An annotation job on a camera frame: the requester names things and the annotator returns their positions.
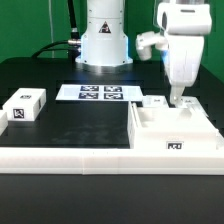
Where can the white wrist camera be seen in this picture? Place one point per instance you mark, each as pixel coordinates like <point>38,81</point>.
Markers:
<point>145,41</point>

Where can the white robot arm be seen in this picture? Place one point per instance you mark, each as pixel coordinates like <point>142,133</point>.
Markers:
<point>104,45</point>

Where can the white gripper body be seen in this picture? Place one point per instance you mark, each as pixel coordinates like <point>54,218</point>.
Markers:
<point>183,25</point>

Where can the white fiducial marker sheet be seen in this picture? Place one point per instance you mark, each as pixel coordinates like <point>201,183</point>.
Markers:
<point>73,92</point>

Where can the white cabinet door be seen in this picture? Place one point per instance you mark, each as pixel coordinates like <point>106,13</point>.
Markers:
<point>154,101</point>
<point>193,104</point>

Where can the white cabinet body box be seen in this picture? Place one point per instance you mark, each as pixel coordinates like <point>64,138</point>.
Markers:
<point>182,129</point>

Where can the white cabinet top block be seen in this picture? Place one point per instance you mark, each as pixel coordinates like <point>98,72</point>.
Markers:
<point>25,104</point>

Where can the white U-shaped boundary frame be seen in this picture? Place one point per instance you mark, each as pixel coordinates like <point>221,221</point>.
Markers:
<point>43,160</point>

